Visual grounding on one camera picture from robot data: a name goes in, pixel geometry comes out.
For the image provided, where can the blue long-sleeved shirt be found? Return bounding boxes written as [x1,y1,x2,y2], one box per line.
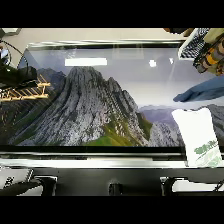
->
[172,75,224,103]

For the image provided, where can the white garment with green print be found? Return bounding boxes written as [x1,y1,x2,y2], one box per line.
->
[171,106,224,168]

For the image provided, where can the silver frame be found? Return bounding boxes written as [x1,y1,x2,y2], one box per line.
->
[0,151,224,197]

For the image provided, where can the black cable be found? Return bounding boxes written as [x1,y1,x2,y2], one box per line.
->
[0,39,30,73]

